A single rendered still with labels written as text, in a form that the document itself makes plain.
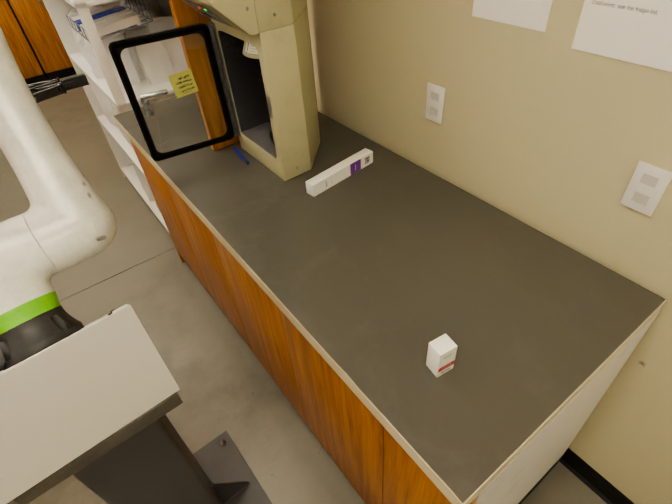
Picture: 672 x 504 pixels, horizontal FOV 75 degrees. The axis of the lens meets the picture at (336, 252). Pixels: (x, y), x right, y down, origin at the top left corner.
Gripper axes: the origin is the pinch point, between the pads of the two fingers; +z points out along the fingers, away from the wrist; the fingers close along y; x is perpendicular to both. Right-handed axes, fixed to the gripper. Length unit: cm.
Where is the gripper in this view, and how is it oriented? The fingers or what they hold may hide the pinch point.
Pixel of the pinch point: (74, 82)
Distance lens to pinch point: 160.2
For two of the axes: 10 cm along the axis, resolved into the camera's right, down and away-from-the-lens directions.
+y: -6.0, -5.0, 6.2
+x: 0.6, 7.4, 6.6
